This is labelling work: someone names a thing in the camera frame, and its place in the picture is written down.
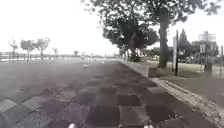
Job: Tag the dark chequered paved plaza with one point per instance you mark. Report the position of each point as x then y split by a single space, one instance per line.
100 86

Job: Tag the large dark tree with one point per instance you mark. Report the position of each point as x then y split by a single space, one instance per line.
163 43

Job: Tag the small tree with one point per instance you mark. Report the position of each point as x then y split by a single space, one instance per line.
55 51
27 45
42 43
13 45

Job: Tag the sign pole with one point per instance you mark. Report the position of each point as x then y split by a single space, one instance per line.
175 50

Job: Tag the robot's own part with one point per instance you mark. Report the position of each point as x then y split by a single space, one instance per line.
71 126
148 126

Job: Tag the grass strip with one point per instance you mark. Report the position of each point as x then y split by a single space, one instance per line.
190 69

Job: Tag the row of bushes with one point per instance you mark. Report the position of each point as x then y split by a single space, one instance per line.
193 58

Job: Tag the building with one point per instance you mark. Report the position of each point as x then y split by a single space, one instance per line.
206 41

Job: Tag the railing fence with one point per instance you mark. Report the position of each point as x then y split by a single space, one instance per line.
10 56

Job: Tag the low pale stone kerb wall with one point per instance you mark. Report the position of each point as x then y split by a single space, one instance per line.
186 96

